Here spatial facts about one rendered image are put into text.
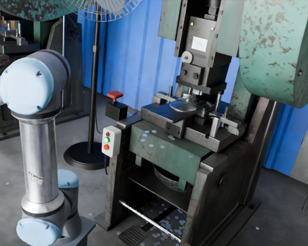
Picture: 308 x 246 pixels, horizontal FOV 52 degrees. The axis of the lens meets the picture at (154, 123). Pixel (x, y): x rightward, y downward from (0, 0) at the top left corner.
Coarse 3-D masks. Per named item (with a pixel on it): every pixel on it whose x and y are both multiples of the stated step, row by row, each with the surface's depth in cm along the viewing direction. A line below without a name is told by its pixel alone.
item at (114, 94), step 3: (108, 93) 154; (111, 93) 155; (114, 93) 155; (117, 93) 156; (120, 93) 156; (111, 96) 153; (114, 96) 152; (117, 96) 153; (120, 96) 155; (114, 99) 156
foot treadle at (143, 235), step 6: (168, 210) 176; (162, 216) 171; (132, 228) 157; (138, 228) 158; (144, 228) 160; (120, 234) 152; (126, 234) 153; (132, 234) 154; (138, 234) 154; (144, 234) 155; (126, 240) 149; (132, 240) 150; (138, 240) 151
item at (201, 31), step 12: (192, 24) 136; (204, 24) 133; (192, 36) 138; (204, 36) 135; (192, 48) 140; (204, 48) 136; (192, 60) 141; (204, 60) 138; (180, 72) 147; (192, 72) 139; (204, 72) 139; (216, 72) 143; (204, 84) 141
